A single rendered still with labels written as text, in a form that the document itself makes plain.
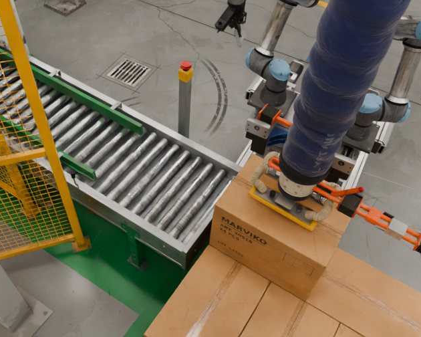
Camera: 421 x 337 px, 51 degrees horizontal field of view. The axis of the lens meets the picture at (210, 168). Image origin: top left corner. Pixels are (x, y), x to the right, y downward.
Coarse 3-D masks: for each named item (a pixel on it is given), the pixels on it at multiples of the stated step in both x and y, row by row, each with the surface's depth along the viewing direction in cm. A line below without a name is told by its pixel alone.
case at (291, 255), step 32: (256, 160) 238; (224, 192) 224; (224, 224) 226; (256, 224) 213; (288, 224) 215; (320, 224) 216; (256, 256) 230; (288, 256) 213; (320, 256) 205; (288, 288) 234
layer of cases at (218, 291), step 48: (192, 288) 233; (240, 288) 235; (336, 288) 239; (384, 288) 241; (144, 336) 219; (192, 336) 218; (240, 336) 220; (288, 336) 221; (336, 336) 223; (384, 336) 225
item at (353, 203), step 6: (342, 198) 193; (348, 198) 195; (354, 198) 195; (360, 198) 196; (342, 204) 192; (348, 204) 193; (354, 204) 193; (360, 204) 192; (342, 210) 194; (348, 210) 192; (354, 210) 190; (348, 216) 194
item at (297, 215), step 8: (264, 184) 212; (256, 192) 208; (264, 192) 209; (272, 192) 206; (280, 192) 210; (264, 200) 207; (272, 200) 206; (272, 208) 206; (280, 208) 204; (296, 208) 202; (304, 208) 205; (288, 216) 203; (296, 216) 202; (304, 216) 202; (304, 224) 200; (312, 224) 200
